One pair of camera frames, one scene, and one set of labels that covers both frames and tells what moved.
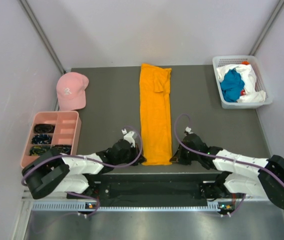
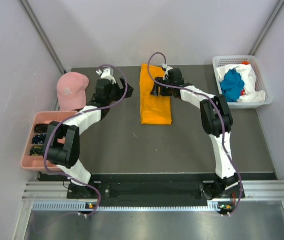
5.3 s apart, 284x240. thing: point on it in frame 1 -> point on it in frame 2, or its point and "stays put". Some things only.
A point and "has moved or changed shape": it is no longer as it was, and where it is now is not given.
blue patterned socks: (41, 139) stays put
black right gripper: (179, 157) -> (155, 91)
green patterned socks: (37, 150) stays put
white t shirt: (249, 94) stays put
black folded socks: (44, 128) stays put
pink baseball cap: (71, 87) stays put
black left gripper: (136, 153) -> (120, 92)
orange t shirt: (155, 85) has moved or changed shape
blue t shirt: (232, 85) stays put
